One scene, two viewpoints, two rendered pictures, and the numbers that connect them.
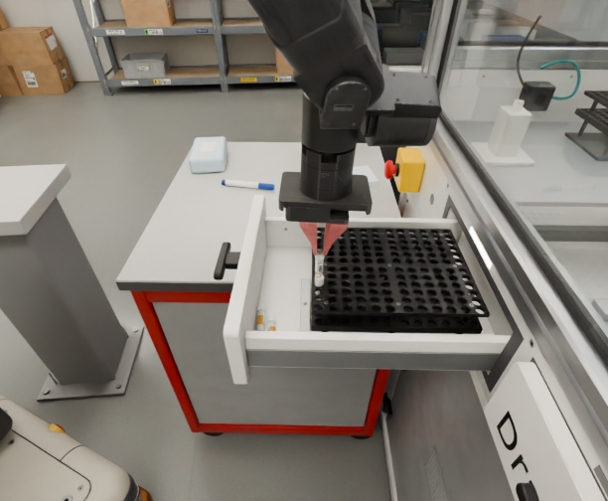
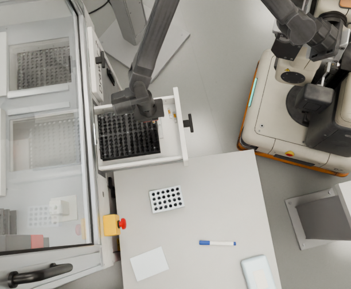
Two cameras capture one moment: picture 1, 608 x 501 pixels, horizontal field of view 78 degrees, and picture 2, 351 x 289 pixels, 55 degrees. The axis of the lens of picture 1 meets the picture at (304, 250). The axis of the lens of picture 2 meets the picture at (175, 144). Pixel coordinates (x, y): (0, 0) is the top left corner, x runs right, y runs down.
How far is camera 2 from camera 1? 1.16 m
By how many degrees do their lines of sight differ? 65
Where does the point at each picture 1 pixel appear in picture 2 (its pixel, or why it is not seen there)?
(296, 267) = (167, 147)
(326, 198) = not seen: hidden behind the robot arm
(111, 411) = (285, 190)
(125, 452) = (265, 171)
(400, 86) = (122, 93)
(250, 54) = not seen: outside the picture
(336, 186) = not seen: hidden behind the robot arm
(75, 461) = (268, 139)
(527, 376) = (95, 86)
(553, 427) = (94, 74)
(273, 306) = (171, 125)
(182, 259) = (229, 167)
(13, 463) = (295, 134)
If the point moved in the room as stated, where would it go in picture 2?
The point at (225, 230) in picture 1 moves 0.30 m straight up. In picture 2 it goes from (216, 194) to (223, 183)
